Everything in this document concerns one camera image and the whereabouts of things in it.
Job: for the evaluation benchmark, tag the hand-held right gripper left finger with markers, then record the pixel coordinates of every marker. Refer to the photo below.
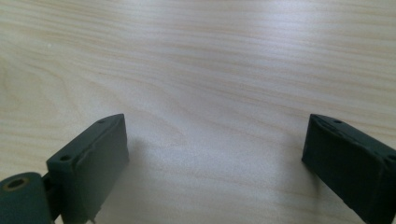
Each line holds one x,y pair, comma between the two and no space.
93,161

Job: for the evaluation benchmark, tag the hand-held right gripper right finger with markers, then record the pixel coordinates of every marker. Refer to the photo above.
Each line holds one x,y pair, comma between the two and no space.
351,161

